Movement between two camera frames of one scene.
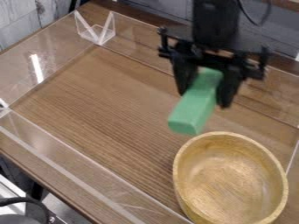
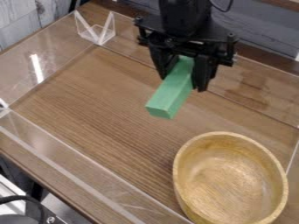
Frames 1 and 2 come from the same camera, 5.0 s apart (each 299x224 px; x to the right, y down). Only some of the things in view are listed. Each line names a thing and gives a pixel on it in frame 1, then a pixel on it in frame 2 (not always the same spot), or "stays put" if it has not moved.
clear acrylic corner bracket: x=97 y=34 stays put
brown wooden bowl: x=228 y=180 stays put
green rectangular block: x=193 y=111 → x=164 y=103
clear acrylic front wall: x=74 y=177 stays put
